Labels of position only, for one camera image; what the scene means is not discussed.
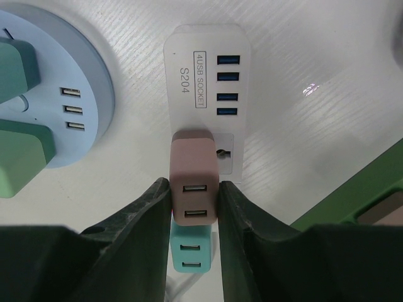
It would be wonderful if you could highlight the round blue power socket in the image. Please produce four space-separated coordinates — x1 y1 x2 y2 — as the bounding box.
1 3 115 168

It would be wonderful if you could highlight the white coiled strip cord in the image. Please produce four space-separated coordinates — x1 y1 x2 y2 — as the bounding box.
162 273 202 302

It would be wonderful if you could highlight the green power strip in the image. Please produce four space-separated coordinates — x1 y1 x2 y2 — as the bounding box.
291 140 402 231

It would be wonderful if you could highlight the mint green charger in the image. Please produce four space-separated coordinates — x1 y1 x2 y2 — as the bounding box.
1 120 56 198

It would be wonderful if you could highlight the small pink charger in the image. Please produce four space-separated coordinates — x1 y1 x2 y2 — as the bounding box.
357 192 402 227

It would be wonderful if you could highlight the white USB power strip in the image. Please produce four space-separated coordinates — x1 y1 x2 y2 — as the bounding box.
164 24 251 183

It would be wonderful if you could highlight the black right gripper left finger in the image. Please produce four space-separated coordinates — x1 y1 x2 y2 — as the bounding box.
78 177 171 301

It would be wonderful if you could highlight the teal charger dark base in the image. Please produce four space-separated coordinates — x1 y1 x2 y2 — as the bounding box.
170 221 212 274

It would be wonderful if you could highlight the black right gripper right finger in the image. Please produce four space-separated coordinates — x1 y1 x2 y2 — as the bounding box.
218 181 298 301

